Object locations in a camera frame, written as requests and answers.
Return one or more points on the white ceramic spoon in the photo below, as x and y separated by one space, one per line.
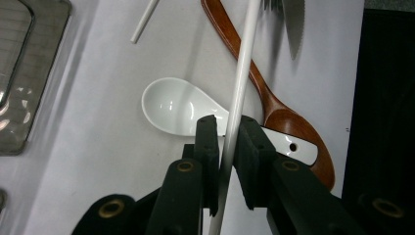
176 104

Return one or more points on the white chopstick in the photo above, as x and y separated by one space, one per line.
243 65
143 24

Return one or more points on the brown wooden spoon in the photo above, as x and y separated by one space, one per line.
287 124

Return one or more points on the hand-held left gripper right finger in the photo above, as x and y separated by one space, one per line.
254 156

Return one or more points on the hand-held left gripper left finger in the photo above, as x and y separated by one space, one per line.
208 147

